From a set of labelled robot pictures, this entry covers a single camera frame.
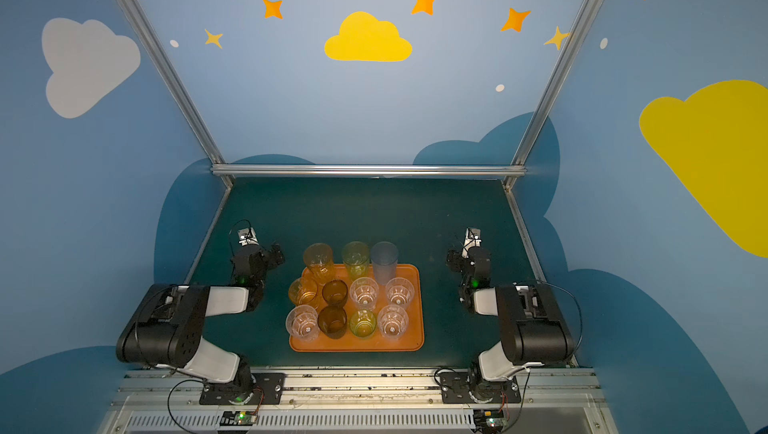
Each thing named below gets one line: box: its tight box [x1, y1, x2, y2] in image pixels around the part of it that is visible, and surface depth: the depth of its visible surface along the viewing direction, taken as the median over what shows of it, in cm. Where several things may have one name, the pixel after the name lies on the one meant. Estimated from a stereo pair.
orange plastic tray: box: [289, 264, 425, 352], surface depth 84 cm
